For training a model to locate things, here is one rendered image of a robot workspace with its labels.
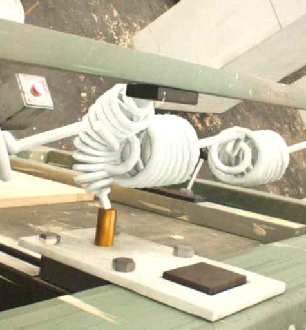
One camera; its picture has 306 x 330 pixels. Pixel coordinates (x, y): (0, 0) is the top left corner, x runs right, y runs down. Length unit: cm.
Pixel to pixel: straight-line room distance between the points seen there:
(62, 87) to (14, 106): 161
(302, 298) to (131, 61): 22
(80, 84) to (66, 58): 326
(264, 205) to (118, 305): 100
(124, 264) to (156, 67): 14
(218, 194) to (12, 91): 79
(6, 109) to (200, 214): 93
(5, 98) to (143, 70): 154
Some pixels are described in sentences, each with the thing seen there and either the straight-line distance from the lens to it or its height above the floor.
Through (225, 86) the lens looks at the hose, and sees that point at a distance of 45.
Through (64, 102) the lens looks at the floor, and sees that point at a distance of 339.
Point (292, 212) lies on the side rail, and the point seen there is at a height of 160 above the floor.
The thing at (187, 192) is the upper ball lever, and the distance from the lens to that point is 118.
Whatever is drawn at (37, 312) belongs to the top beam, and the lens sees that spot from 35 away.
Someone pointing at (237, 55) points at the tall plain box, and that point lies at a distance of 363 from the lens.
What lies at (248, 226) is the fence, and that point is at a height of 162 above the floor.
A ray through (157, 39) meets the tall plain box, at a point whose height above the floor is 26.
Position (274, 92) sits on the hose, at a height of 196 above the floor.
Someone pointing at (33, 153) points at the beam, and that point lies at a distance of 178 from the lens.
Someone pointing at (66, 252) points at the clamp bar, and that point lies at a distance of 44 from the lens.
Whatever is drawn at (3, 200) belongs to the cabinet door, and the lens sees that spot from 112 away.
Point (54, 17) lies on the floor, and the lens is 377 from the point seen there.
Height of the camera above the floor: 215
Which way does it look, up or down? 35 degrees down
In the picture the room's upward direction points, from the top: 61 degrees clockwise
